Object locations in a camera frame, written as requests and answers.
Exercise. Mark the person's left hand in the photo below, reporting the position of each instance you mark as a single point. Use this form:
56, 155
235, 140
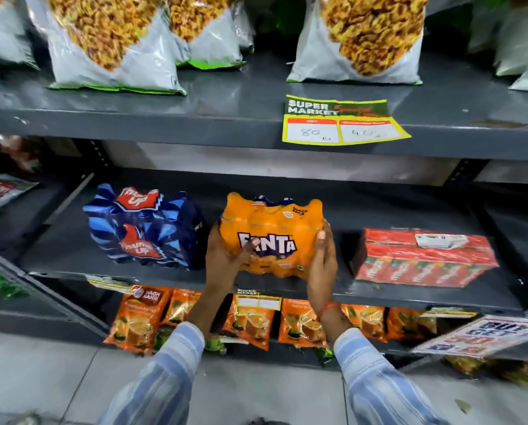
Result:
222, 269

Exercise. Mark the person's right hand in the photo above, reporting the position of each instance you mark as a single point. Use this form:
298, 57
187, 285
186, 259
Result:
321, 278

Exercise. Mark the person's left thumb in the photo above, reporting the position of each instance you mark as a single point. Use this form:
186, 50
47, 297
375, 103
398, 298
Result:
246, 258

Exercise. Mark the person's right thumb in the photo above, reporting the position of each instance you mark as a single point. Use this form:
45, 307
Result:
319, 245

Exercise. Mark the orange soda bottle multipack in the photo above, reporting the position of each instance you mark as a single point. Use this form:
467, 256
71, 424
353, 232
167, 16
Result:
273, 230

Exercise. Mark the person's left forearm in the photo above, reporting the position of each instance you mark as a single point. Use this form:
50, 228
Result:
175, 362

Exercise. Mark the person's right forearm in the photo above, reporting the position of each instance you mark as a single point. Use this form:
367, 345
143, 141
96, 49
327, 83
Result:
370, 376

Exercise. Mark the small yellow-edged price label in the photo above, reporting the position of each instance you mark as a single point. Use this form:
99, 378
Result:
109, 283
258, 301
450, 312

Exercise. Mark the green wrapped item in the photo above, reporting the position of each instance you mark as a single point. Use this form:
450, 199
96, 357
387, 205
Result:
325, 354
215, 344

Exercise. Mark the blue soda bottle multipack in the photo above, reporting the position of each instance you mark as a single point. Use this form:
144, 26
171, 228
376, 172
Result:
149, 225

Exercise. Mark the red juice carton multipack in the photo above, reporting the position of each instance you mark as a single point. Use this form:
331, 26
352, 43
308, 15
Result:
423, 258

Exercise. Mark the row of orange drink-mix packets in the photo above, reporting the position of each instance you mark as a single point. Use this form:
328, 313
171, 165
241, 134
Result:
140, 318

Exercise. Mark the large yellow-green price label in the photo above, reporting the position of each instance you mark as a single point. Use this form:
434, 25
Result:
339, 123

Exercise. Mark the grey metal shelf rack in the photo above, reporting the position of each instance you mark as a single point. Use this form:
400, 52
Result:
228, 106

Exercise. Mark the white promo sign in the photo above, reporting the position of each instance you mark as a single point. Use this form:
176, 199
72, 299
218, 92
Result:
481, 336

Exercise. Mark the red and white flat packet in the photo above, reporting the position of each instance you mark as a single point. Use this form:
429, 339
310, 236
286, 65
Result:
0, 192

